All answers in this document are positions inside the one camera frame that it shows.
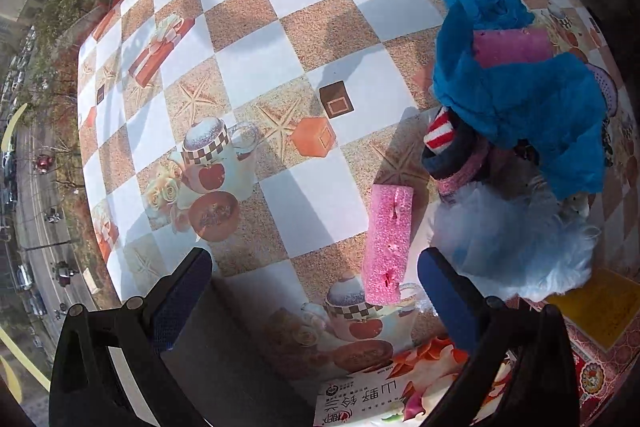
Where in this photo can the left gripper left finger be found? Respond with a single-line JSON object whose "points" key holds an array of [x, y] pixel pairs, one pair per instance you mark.
{"points": [[85, 388]]}

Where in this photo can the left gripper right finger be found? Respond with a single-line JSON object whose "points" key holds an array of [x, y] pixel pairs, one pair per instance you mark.
{"points": [[543, 388]]}

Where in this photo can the pink sponge block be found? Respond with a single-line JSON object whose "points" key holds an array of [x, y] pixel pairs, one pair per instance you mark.
{"points": [[512, 46], [385, 258]]}

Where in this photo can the red patterned carton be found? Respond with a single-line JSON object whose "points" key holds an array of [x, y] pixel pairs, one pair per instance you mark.
{"points": [[602, 321]]}

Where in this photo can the floral printed box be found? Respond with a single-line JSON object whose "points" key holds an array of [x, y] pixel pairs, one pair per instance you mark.
{"points": [[399, 392]]}

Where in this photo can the light blue fluffy duster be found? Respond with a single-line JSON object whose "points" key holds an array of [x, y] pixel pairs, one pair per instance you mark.
{"points": [[528, 246]]}

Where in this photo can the striped navy pink sock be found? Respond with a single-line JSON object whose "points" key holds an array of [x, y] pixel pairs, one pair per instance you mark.
{"points": [[454, 153]]}

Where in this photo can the blue crumpled cloth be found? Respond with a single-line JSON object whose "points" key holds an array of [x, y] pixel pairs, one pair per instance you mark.
{"points": [[555, 105]]}

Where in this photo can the checkered patterned tablecloth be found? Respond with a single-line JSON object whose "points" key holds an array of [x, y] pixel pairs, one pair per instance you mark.
{"points": [[256, 129]]}

